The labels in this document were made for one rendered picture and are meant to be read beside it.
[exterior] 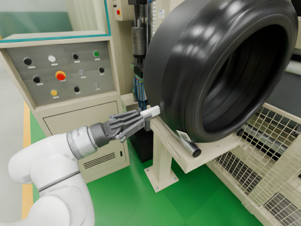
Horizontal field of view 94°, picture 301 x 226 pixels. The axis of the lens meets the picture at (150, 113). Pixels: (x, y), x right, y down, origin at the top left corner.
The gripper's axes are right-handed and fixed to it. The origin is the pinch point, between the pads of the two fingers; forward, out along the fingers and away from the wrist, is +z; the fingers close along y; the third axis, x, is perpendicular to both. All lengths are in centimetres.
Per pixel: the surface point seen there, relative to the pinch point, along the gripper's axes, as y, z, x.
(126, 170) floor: 55, -17, 108
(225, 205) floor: -18, 49, 118
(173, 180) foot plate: 21, 21, 113
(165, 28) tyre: 7.6, 12.5, -23.5
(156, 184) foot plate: 25, 4, 110
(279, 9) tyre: -11.6, 34.7, -25.0
